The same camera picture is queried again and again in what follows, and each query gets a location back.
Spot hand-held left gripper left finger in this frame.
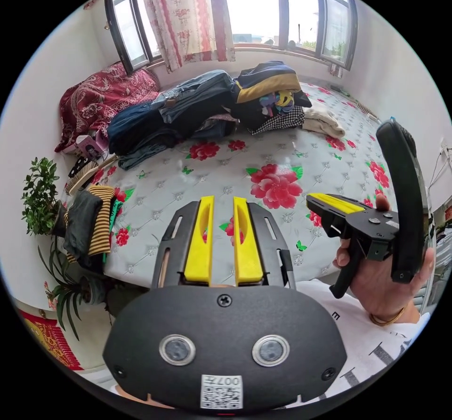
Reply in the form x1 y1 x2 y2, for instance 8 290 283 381
184 195 215 283

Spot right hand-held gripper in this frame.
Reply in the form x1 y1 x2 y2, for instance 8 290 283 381
306 194 402 299

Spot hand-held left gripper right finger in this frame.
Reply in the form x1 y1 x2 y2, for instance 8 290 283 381
233 196 264 285

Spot long-leaved potted plant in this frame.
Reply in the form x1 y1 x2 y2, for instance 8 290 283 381
37 236 113 339

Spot person's right hand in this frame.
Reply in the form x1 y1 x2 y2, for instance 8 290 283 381
333 194 436 322

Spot bed with floral sheet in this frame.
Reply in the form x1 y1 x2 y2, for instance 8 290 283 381
62 81 400 286

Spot beige garment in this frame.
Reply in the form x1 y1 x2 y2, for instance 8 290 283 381
302 108 346 138

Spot stack of folded clothes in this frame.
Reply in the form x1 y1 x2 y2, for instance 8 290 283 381
63 185 122 269

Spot wooden brush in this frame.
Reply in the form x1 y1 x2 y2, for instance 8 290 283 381
65 155 119 196

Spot pile of clothes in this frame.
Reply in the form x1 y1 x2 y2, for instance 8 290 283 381
107 60 313 170

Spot pink box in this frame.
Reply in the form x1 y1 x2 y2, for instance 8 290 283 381
65 134 108 158

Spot small-leaved potted plant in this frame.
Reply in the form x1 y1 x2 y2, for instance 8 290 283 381
21 157 68 237

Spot red patterned quilt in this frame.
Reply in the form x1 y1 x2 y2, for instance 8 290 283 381
55 62 161 153

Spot window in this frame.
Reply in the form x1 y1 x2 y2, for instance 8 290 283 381
104 0 359 74

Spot red and white curtain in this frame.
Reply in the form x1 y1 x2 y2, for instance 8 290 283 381
143 0 236 73

